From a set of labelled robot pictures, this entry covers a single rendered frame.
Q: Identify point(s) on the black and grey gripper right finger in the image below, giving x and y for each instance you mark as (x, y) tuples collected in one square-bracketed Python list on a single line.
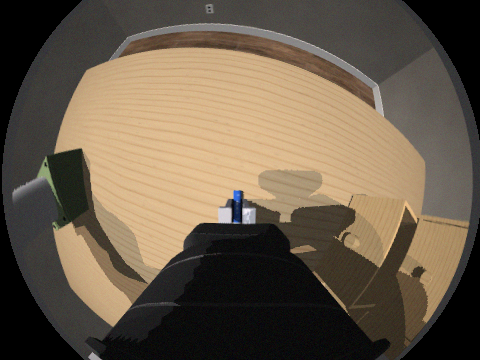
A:
[(248, 214)]

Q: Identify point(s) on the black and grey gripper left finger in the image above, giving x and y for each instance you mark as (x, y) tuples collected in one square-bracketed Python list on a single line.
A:
[(226, 214)]

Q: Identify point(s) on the blue battery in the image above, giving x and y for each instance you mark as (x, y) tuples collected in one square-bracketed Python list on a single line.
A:
[(237, 198)]

